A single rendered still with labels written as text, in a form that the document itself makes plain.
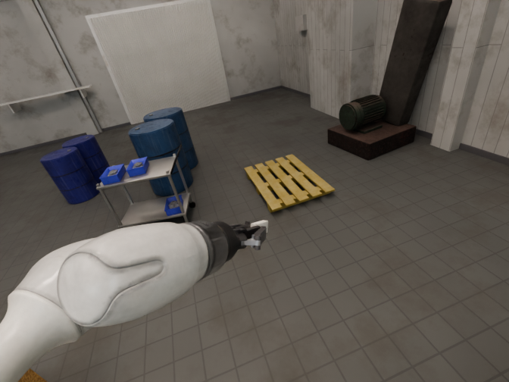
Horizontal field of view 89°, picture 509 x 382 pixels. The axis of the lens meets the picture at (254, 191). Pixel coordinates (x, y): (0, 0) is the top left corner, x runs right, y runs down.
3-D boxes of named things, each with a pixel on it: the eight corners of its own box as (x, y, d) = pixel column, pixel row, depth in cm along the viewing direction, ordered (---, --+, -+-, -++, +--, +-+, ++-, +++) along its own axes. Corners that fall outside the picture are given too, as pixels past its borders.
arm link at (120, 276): (204, 210, 37) (142, 227, 42) (95, 225, 23) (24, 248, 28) (220, 286, 36) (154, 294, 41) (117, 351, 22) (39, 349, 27)
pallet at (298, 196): (245, 173, 394) (243, 167, 388) (295, 159, 406) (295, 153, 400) (270, 218, 292) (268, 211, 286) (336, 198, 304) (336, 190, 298)
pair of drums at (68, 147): (63, 208, 395) (32, 164, 354) (81, 179, 482) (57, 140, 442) (106, 196, 406) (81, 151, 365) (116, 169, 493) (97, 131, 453)
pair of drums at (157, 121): (196, 154, 488) (180, 103, 437) (206, 186, 381) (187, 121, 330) (154, 166, 474) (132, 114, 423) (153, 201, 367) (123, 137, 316)
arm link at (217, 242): (163, 219, 40) (189, 215, 46) (161, 276, 41) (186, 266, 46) (211, 227, 36) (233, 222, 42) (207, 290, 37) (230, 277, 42)
